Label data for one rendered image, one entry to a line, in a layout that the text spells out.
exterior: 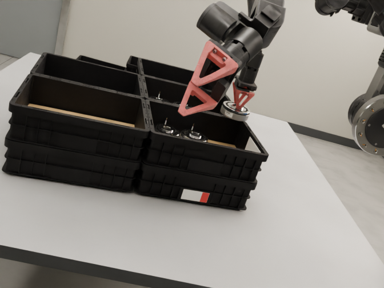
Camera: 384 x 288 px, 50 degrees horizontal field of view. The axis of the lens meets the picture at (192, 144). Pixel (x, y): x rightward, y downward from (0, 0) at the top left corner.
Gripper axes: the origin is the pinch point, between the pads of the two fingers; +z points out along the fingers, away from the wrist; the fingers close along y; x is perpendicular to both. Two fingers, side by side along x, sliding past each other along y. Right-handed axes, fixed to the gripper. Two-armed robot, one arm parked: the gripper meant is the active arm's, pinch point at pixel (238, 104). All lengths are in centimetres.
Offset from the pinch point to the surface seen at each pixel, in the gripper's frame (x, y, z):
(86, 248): -39, 54, 30
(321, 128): 184, -301, 94
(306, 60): 135, -303, 24
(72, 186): -48, 28, 30
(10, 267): -72, -6, 100
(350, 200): 162, -154, 104
